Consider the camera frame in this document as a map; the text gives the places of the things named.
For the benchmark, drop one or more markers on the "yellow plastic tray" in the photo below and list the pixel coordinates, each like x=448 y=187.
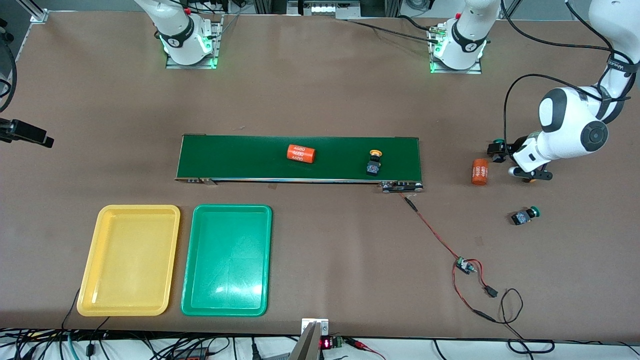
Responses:
x=127 y=260

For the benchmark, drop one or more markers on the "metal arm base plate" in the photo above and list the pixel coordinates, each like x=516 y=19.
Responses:
x=455 y=71
x=192 y=66

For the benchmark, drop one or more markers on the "red clip lead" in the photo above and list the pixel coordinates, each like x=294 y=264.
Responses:
x=365 y=346

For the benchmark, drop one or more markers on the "green plastic tray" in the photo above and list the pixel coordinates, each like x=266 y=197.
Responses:
x=227 y=260

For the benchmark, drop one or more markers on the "orange cylinder printed 4680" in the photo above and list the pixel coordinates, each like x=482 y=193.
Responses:
x=479 y=172
x=301 y=153

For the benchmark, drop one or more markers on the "green conveyor belt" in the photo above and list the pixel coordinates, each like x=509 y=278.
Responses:
x=240 y=157

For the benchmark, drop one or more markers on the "red LED display module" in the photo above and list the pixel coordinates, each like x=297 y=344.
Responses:
x=326 y=343

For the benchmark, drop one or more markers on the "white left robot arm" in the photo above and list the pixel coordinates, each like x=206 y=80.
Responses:
x=570 y=125

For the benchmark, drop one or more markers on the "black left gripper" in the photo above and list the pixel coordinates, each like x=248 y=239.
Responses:
x=511 y=149

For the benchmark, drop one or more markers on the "small green controller board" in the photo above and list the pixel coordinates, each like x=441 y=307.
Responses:
x=463 y=265

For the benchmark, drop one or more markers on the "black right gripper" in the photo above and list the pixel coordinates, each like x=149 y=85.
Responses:
x=20 y=131

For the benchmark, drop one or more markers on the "green capped push button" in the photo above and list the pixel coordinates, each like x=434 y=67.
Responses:
x=522 y=217
x=498 y=142

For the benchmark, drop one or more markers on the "white lit device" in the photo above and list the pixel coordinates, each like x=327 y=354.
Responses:
x=325 y=9

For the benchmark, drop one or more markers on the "small metal bracket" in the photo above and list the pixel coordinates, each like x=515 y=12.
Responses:
x=306 y=322

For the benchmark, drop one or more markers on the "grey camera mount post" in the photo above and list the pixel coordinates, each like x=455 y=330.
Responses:
x=305 y=350

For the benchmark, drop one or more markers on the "aluminium frame profile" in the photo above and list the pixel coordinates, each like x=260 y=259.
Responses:
x=37 y=15

